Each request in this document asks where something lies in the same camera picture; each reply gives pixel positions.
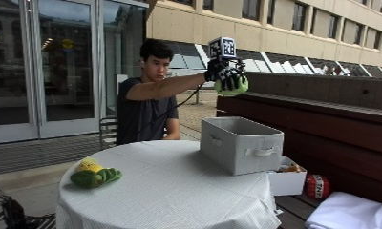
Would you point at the white marker cube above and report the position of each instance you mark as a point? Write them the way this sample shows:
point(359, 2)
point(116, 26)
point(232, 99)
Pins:
point(222, 47)

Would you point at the grey fabric storage bin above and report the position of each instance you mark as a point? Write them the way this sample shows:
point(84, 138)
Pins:
point(240, 144)

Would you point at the white tablecloth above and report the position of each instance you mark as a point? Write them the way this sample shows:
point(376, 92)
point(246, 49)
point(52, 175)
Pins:
point(166, 191)

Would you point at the white folded cloth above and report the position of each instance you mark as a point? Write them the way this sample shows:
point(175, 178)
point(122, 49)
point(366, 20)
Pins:
point(351, 212)

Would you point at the wooden bench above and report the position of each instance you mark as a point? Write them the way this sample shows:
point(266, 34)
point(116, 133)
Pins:
point(326, 133)

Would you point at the glass door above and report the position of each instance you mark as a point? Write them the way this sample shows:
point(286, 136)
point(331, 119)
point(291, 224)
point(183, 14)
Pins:
point(63, 66)

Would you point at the white cardboard box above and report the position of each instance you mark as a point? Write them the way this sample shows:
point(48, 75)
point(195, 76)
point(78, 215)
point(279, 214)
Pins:
point(287, 182)

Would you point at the orange toy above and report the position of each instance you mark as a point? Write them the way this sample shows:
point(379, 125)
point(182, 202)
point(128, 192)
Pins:
point(291, 168)

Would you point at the green plush toy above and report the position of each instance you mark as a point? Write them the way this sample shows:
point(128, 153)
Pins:
point(230, 90)

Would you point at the dark metal chair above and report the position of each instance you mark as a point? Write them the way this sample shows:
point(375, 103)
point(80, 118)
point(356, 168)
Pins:
point(8, 210)

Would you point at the the person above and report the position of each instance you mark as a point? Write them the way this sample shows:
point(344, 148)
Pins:
point(146, 105)

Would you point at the corn cob plush toy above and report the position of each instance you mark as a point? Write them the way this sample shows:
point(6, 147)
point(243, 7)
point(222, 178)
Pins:
point(94, 174)

